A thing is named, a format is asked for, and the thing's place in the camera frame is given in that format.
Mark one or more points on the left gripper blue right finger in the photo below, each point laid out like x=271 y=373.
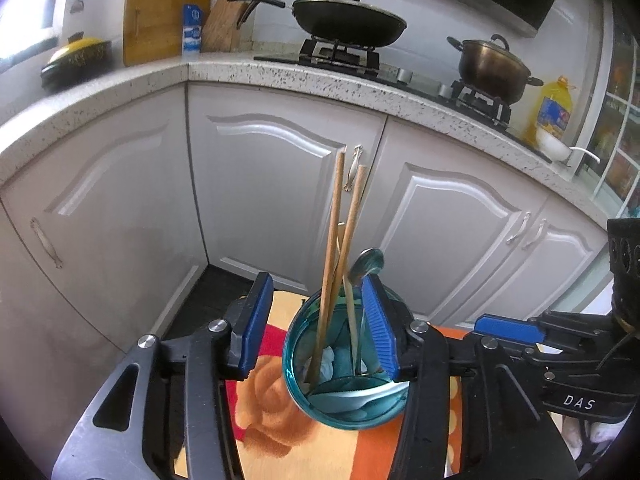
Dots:
x=389 y=320

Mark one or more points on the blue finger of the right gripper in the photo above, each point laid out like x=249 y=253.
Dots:
x=509 y=329
x=545 y=347

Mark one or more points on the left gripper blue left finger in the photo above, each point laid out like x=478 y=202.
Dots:
x=248 y=318

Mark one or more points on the white ceramic spoon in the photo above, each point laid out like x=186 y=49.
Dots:
x=347 y=398

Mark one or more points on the steel spoon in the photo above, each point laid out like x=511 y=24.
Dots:
x=370 y=261

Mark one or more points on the pale thin wooden chopstick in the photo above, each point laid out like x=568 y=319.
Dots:
x=350 y=300

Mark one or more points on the brown wooden chopstick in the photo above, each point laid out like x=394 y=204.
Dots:
x=349 y=231
x=328 y=271

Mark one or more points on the right hand in white glove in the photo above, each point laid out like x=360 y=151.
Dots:
x=577 y=434

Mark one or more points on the teal rimmed utensil holder cup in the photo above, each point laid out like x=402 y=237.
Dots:
x=336 y=366

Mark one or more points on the orange yellow red towel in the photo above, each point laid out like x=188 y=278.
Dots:
x=282 y=436

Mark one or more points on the glass pane cabinet door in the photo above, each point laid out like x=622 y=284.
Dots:
x=610 y=169

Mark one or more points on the white bowl with ladle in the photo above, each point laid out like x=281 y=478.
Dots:
x=556 y=150

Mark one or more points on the yellow cooking oil bottle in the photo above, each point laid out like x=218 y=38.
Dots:
x=552 y=110

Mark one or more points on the bronze stock pot with lid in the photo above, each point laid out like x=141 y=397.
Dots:
x=490 y=67

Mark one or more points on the black glass gas stove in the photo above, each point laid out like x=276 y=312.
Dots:
x=355 y=61

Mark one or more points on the blue white salt bag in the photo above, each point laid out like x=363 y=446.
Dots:
x=192 y=19

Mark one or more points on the wooden knife block with knives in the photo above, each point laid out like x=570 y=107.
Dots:
x=220 y=32

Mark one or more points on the black lidded wok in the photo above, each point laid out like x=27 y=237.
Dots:
x=349 y=22

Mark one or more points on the yellow lidded black casserole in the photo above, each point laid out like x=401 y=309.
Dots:
x=81 y=59

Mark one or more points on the wooden cutting board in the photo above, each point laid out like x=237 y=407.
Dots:
x=151 y=29

